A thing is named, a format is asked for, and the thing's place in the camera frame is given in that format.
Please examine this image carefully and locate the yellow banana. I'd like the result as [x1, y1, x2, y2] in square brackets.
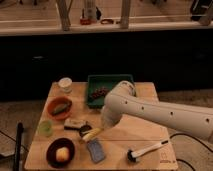
[82, 128, 103, 142]

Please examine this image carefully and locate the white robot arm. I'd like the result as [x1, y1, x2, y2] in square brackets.
[101, 81, 213, 144]

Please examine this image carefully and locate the white cup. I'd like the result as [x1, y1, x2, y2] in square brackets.
[58, 77, 72, 93]

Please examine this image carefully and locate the metal cup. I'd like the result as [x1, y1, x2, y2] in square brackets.
[79, 125, 92, 137]

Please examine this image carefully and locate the small green cup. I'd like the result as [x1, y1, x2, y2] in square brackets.
[38, 120, 53, 137]

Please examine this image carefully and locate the green plastic tray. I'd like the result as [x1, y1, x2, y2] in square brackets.
[86, 74, 134, 109]

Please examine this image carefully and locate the dark grape bunch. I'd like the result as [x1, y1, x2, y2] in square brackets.
[90, 87, 109, 100]

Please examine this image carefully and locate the green pickle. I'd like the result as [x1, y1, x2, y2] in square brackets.
[52, 102, 70, 115]

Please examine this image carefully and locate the orange bowl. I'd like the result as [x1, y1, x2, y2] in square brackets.
[47, 97, 72, 120]

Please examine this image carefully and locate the brown sponge block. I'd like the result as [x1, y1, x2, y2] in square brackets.
[64, 118, 87, 130]

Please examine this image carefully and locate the wooden table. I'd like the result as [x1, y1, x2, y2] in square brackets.
[24, 82, 178, 171]

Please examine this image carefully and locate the blue sponge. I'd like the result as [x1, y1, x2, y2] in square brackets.
[87, 139, 105, 163]

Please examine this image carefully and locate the yellow round fruit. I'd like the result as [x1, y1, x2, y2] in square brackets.
[56, 147, 69, 162]

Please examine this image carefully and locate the dark brown plate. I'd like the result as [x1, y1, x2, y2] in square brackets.
[46, 138, 75, 168]

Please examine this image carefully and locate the black pole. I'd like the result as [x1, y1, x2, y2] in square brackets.
[13, 122, 24, 171]

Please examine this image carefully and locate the white handled dish brush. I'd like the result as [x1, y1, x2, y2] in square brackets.
[127, 140, 168, 163]

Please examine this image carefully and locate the black cable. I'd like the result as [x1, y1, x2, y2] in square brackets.
[169, 132, 213, 171]

